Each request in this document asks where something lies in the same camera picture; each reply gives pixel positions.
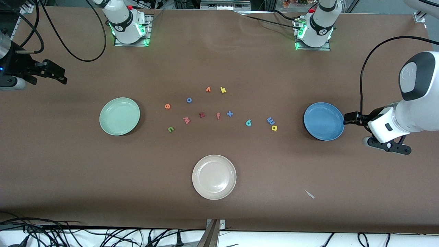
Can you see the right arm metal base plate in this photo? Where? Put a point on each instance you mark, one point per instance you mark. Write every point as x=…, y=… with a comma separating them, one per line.
x=147, y=34

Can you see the aluminium corner bracket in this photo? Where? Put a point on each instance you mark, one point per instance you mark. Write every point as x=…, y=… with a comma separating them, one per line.
x=420, y=17

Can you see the blue plus sign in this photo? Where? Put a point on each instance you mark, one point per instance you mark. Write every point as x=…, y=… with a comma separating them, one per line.
x=229, y=113

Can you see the teal letter p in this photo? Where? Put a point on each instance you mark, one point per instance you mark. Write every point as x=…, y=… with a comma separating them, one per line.
x=248, y=122

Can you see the pink letter m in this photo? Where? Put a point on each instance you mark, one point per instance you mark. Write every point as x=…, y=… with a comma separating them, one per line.
x=186, y=120

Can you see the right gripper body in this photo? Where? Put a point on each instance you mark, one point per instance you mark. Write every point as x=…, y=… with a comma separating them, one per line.
x=20, y=65

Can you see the aluminium frame rail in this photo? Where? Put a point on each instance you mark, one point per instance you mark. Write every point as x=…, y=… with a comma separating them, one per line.
x=224, y=4

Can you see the green plate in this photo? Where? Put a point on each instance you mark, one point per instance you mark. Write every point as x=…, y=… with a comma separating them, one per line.
x=119, y=116

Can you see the white paper scrap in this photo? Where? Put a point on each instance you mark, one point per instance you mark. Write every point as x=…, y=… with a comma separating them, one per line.
x=309, y=194

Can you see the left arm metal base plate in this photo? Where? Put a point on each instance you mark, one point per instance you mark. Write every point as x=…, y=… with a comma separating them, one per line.
x=298, y=46

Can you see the beige plate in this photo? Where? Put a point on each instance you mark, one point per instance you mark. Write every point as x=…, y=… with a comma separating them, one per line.
x=214, y=177

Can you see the metal table edge bracket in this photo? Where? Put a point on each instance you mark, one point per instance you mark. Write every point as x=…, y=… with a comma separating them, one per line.
x=212, y=233

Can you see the blue plate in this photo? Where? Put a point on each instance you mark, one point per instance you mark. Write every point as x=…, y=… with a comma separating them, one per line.
x=323, y=121

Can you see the blue letter m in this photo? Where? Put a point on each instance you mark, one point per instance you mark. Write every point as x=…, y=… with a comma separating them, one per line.
x=271, y=120

